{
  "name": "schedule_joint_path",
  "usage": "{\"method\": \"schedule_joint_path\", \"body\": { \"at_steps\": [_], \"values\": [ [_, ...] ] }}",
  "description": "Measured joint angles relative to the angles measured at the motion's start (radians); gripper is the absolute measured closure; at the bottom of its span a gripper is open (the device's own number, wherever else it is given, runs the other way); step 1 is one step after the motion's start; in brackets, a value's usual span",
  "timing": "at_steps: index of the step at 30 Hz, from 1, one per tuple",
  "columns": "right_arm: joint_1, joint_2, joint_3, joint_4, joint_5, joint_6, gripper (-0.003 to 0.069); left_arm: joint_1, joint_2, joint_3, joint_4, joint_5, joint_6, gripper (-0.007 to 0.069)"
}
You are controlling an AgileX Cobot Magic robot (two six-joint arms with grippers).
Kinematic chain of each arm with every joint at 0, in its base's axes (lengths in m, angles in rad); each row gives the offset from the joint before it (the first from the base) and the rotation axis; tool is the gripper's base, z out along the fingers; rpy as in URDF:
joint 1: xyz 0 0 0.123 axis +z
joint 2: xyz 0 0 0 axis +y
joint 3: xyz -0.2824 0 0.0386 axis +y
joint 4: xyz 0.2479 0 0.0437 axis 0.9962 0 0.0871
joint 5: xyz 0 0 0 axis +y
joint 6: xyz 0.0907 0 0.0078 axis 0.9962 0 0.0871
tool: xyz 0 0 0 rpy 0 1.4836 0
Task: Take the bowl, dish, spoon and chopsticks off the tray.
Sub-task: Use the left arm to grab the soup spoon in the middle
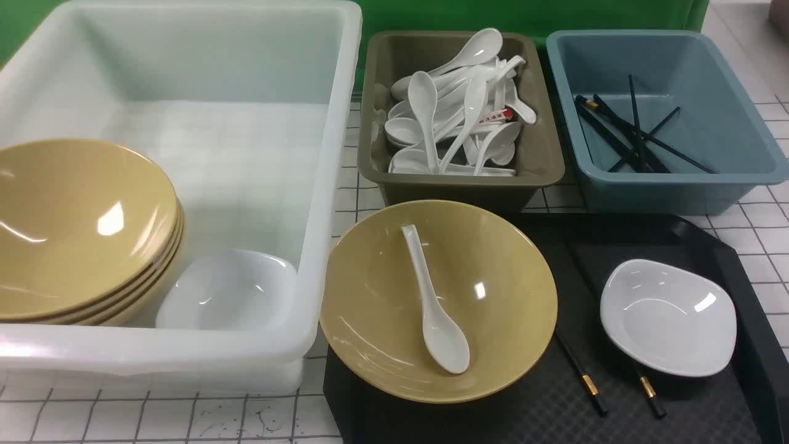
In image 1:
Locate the tan noodle bowl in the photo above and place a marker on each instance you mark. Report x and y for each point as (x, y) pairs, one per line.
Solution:
(489, 277)

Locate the black chopstick long diagonal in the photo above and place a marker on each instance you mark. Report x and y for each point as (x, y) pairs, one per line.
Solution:
(651, 135)

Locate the white spoon red print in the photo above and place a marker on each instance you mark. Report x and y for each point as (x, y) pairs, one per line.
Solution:
(499, 116)

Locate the white spoon long diagonal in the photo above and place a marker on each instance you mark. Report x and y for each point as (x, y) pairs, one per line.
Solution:
(476, 97)

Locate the top stacked tan bowl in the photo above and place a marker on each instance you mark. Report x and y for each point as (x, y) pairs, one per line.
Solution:
(73, 166)

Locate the white spoon upright centre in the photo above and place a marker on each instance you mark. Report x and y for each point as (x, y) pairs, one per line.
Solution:
(423, 97)

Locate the blue chopstick bin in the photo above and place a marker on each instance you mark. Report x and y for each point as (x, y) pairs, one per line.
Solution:
(717, 125)

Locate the white ceramic soup spoon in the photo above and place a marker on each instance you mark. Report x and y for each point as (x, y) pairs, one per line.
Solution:
(443, 338)

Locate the stacked tan bowl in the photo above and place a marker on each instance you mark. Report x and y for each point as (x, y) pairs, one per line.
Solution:
(88, 261)
(120, 314)
(75, 317)
(73, 166)

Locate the white dish in bin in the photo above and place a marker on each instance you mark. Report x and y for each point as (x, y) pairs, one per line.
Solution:
(229, 290)

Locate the olive green spoon bin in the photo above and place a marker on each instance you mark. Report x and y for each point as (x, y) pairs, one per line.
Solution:
(514, 79)

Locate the black chopstick upright in bin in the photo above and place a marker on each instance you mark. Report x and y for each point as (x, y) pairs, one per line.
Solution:
(644, 167)

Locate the black chopstick left in bin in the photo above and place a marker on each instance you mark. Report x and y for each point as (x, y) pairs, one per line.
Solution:
(626, 155)

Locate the black chopstick gold band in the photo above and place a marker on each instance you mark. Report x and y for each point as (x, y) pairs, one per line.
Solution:
(594, 394)
(653, 399)

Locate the bottom stacked tan bowl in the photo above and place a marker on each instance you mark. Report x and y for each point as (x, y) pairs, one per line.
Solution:
(120, 314)

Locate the black plastic serving tray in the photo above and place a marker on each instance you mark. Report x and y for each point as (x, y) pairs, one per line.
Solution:
(745, 403)

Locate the white spoon top of pile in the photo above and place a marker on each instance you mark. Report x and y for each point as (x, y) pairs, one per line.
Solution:
(482, 47)

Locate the white spoon lower right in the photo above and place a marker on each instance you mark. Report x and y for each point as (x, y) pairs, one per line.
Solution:
(498, 146)

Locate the large translucent white bin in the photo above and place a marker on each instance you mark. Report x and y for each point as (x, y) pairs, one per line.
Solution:
(245, 109)

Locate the white square side dish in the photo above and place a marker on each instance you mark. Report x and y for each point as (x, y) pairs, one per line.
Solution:
(669, 319)

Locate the white spoon left side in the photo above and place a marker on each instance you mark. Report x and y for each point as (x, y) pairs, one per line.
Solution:
(403, 132)

